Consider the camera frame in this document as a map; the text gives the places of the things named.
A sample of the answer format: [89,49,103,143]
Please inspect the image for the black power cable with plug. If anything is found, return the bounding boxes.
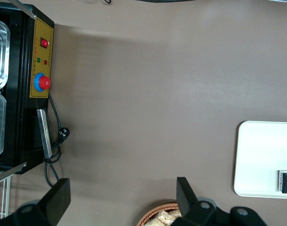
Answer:
[43,92,72,188]

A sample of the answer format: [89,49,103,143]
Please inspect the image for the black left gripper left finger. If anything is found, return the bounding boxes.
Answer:
[37,178,72,226]

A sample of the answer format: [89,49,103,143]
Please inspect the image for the round brown wicker basket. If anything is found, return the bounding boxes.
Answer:
[136,203,182,226]

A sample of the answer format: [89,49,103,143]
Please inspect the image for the metal bar handle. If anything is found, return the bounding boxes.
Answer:
[36,108,53,158]

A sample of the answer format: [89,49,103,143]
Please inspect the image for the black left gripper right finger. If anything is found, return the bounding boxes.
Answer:
[175,176,207,219]

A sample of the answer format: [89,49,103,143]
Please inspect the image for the beige plastic serving tray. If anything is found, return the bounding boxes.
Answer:
[233,121,287,197]

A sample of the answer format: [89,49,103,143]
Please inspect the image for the white wire rack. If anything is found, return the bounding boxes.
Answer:
[0,170,11,220]

